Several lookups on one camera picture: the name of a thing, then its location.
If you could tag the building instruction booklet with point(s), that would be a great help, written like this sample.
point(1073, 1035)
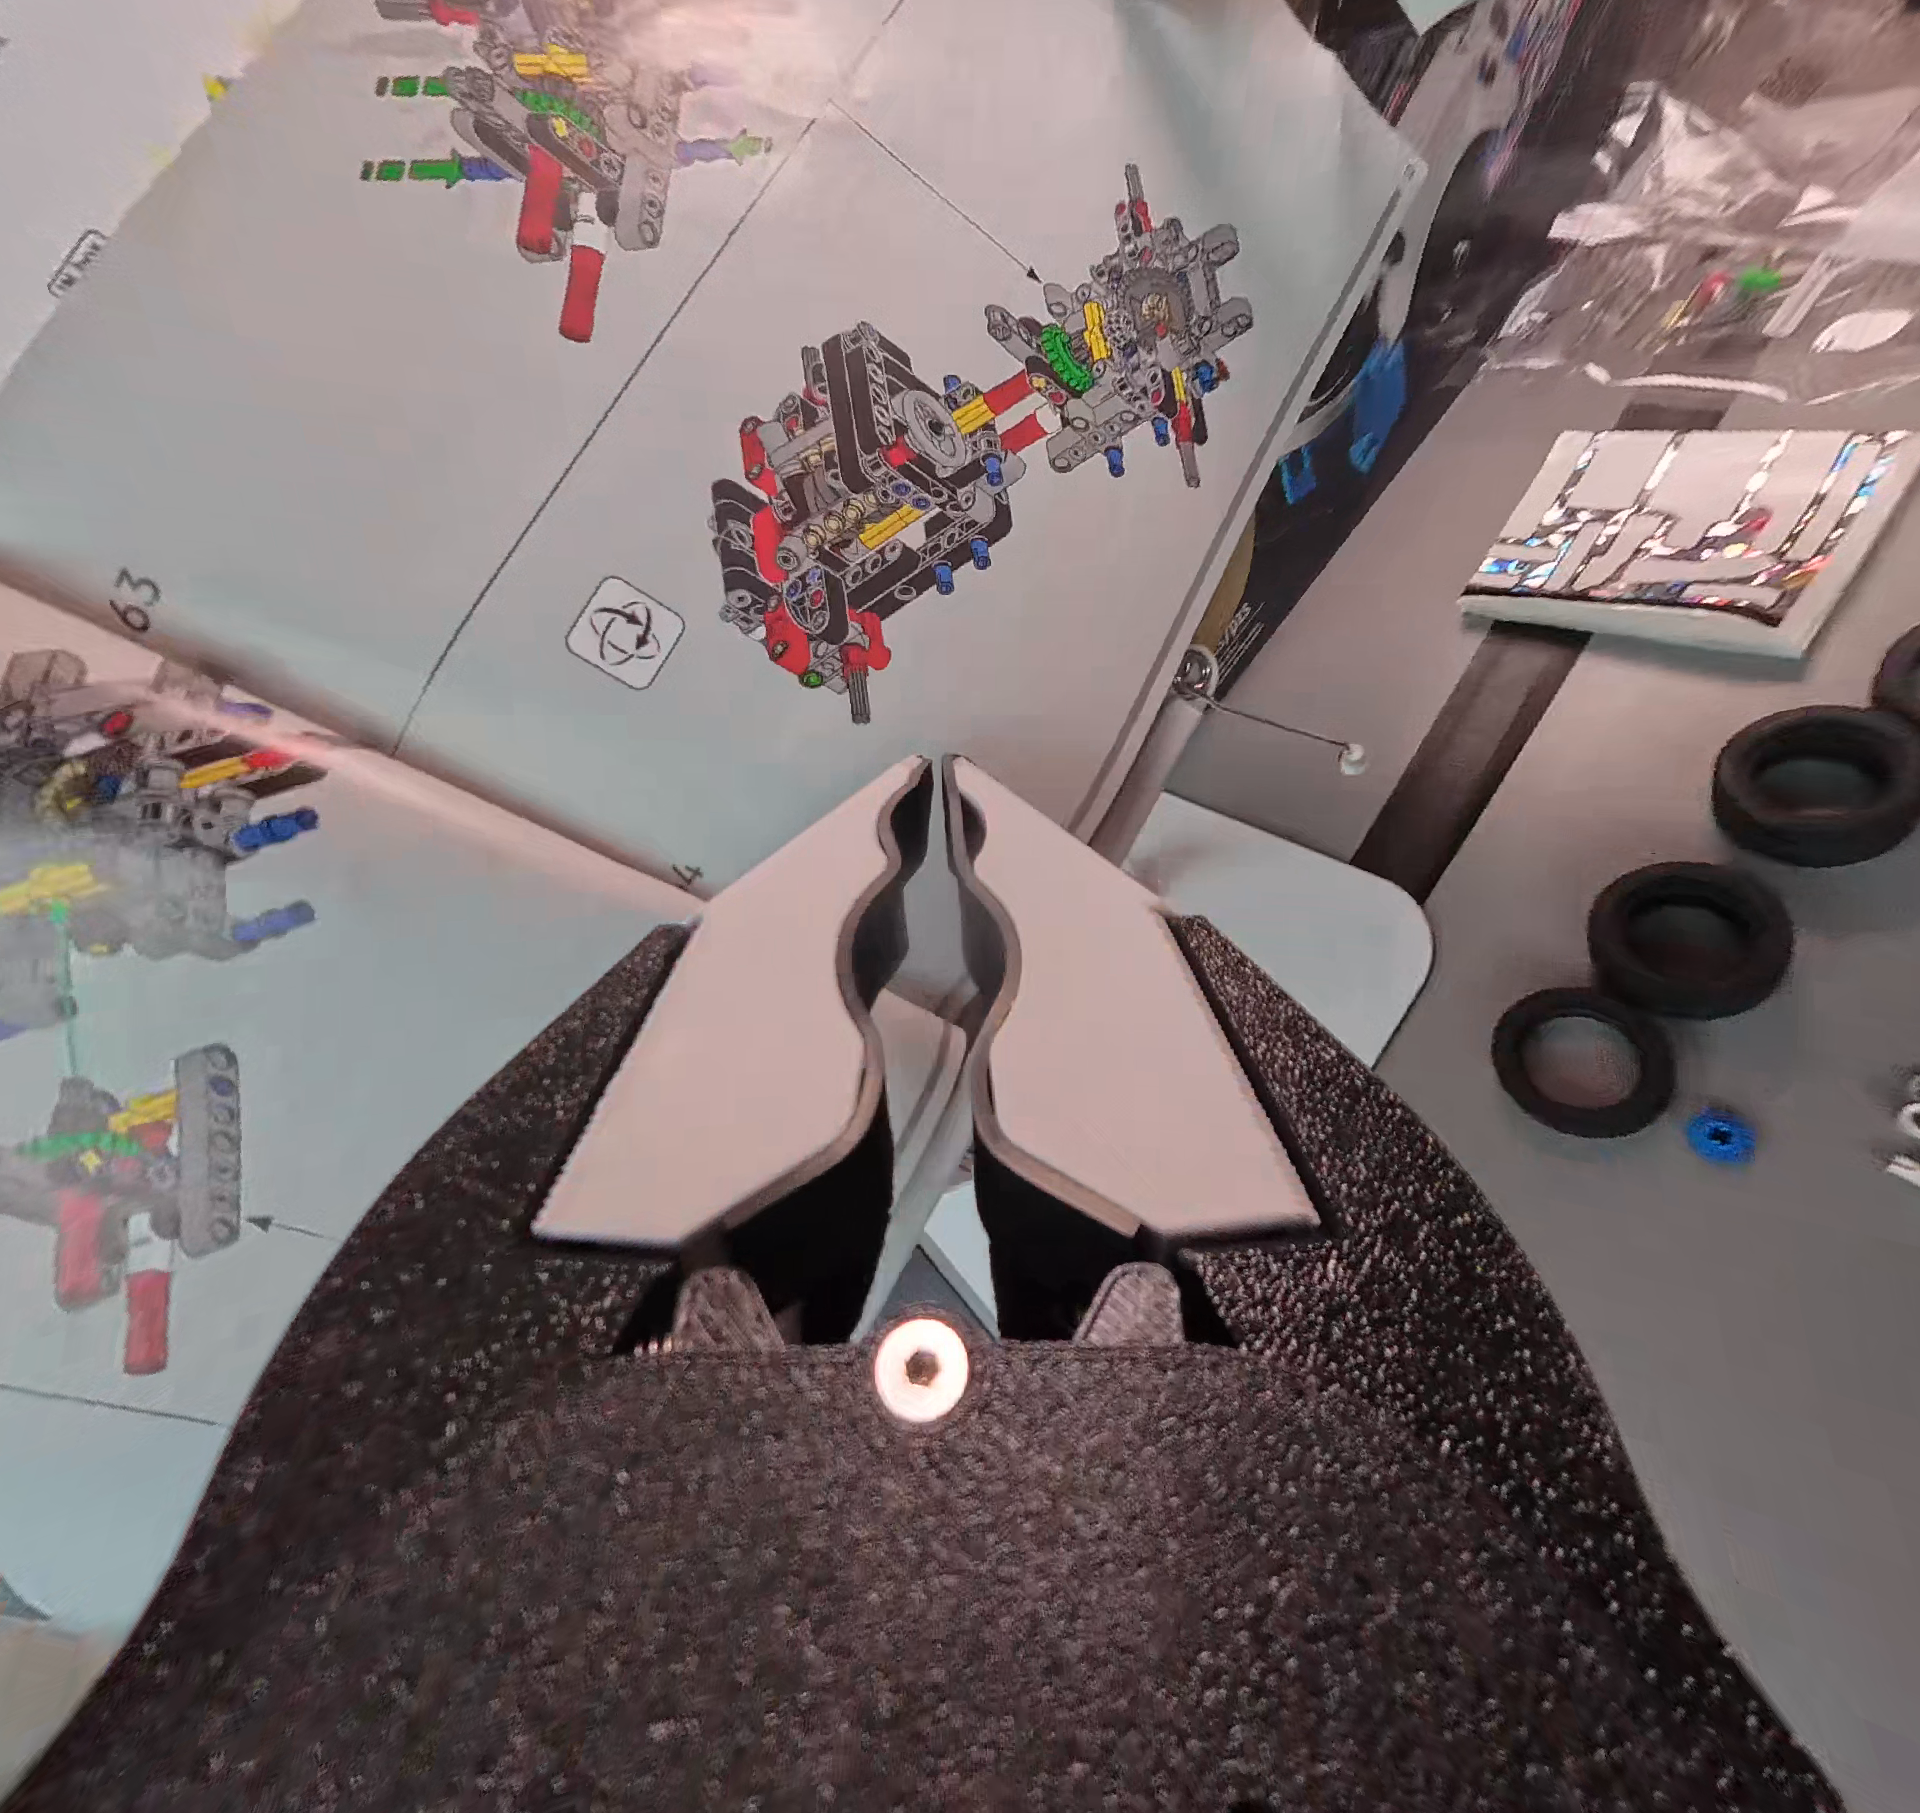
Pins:
point(449, 493)

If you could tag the grey desk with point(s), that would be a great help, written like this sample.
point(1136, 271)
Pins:
point(1651, 1393)

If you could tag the shiny sticker sheet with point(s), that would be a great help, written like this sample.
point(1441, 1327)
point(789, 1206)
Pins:
point(1681, 597)

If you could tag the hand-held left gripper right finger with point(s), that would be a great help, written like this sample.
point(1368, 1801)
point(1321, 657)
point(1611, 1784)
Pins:
point(1138, 1063)

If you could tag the black toy tyre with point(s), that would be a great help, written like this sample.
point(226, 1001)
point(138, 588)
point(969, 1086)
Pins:
point(1902, 682)
point(1740, 815)
point(1614, 942)
point(1507, 1056)

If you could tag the clear plastic bags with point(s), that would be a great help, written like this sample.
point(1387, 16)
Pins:
point(1723, 193)

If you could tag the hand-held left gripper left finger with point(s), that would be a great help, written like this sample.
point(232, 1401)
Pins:
point(720, 1063)

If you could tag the small blue toy gear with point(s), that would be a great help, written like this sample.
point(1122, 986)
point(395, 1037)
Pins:
point(1719, 1134)

